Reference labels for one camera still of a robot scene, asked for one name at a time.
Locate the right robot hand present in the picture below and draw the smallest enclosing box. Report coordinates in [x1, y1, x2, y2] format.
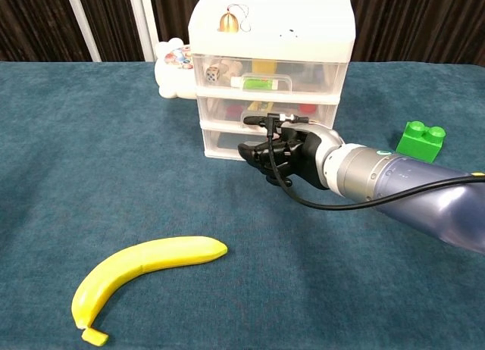
[237, 114, 344, 191]

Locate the clear plastic drawer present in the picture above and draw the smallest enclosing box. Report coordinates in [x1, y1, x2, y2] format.
[196, 96, 340, 130]
[202, 128, 336, 161]
[192, 54, 349, 95]

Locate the green tube white cap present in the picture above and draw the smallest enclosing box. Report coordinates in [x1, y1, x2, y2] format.
[230, 76, 280, 90]

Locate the yellow block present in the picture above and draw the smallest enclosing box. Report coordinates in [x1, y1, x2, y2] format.
[252, 61, 277, 77]

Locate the beige wooden toy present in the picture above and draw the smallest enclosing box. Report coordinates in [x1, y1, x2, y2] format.
[221, 60, 243, 78]

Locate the green building block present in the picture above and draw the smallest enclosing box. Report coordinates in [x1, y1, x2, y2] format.
[396, 120, 447, 164]

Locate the small gold bell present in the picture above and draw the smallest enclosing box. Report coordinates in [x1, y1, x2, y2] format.
[217, 5, 253, 35]

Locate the white fishing game toy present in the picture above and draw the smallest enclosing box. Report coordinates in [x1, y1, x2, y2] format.
[154, 38, 198, 100]

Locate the teal table cloth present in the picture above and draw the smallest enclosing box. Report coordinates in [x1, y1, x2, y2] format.
[0, 60, 485, 350]

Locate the yellow toy banana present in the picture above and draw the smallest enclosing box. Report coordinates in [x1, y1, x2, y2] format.
[70, 235, 229, 346]

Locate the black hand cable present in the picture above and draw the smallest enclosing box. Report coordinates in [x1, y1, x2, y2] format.
[264, 113, 485, 211]

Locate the white drawer cabinet frame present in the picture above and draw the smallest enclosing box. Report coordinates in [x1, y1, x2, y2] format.
[188, 0, 357, 161]

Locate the white aluminium frame post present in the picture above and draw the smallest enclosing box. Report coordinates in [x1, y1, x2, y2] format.
[63, 0, 102, 62]
[127, 0, 160, 61]

